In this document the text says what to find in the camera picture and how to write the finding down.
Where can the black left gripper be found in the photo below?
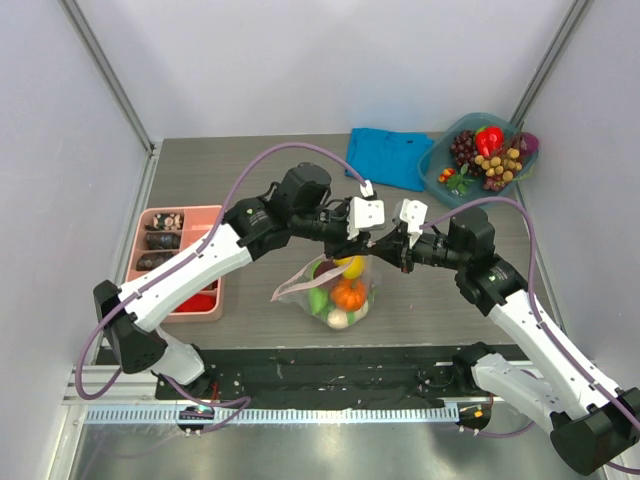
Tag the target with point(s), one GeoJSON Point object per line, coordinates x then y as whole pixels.
{"type": "Point", "coordinates": [345, 247]}

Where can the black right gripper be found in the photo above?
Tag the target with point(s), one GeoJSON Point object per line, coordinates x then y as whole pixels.
{"type": "Point", "coordinates": [401, 245]}

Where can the yellow toy mango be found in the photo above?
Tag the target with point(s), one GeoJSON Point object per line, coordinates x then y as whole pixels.
{"type": "Point", "coordinates": [353, 266]}

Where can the clear pink-dotted zip bag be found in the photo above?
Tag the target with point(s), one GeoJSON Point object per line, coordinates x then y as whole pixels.
{"type": "Point", "coordinates": [322, 273]}

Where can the green toy cucumber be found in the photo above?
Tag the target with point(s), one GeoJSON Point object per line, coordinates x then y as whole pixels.
{"type": "Point", "coordinates": [318, 300]}

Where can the beige toy potato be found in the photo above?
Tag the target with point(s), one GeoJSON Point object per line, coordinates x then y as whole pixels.
{"type": "Point", "coordinates": [339, 319]}

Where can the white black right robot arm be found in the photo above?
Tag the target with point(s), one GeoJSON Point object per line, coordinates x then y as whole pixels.
{"type": "Point", "coordinates": [589, 418]}

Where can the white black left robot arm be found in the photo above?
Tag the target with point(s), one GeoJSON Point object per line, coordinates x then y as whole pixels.
{"type": "Point", "coordinates": [300, 205]}

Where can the blue folded cloth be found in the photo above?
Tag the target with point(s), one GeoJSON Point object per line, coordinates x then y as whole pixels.
{"type": "Point", "coordinates": [388, 158]}

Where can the small cherry tomato sprig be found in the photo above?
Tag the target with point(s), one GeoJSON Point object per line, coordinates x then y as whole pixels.
{"type": "Point", "coordinates": [456, 181]}

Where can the teal plastic fruit basket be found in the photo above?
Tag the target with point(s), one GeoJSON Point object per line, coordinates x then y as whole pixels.
{"type": "Point", "coordinates": [437, 158]}

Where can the purple toy grape bunch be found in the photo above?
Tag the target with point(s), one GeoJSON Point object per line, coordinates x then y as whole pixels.
{"type": "Point", "coordinates": [463, 152]}

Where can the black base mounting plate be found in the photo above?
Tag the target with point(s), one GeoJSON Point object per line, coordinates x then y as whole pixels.
{"type": "Point", "coordinates": [369, 378]}

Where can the brown toy longan bunch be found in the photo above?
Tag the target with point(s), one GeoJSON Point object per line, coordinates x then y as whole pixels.
{"type": "Point", "coordinates": [498, 171]}

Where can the red toy bell pepper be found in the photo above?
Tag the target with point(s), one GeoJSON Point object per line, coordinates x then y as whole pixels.
{"type": "Point", "coordinates": [488, 139]}

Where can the lower red folded cloth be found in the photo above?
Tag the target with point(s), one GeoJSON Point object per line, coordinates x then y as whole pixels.
{"type": "Point", "coordinates": [197, 304]}

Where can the purple toy eggplant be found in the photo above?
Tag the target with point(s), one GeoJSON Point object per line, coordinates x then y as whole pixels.
{"type": "Point", "coordinates": [526, 143]}

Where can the rose patterned dark cloth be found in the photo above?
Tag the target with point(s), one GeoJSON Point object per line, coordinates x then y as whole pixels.
{"type": "Point", "coordinates": [167, 221]}

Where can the pink plastic divided organizer tray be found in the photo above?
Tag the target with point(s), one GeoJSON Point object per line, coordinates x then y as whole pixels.
{"type": "Point", "coordinates": [198, 220]}

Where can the blue flower patterned dark cloth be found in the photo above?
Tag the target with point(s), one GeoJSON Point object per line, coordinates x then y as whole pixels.
{"type": "Point", "coordinates": [162, 240]}

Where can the brown flower patterned dark cloth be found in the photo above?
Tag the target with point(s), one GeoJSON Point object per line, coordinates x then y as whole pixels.
{"type": "Point", "coordinates": [152, 260]}

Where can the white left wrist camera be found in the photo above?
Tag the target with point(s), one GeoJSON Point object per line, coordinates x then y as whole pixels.
{"type": "Point", "coordinates": [365, 213]}

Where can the aluminium frame rail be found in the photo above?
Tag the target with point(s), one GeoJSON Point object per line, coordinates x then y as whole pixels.
{"type": "Point", "coordinates": [141, 386]}

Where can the white slotted cable duct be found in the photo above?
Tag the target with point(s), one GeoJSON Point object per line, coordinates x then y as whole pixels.
{"type": "Point", "coordinates": [180, 413]}

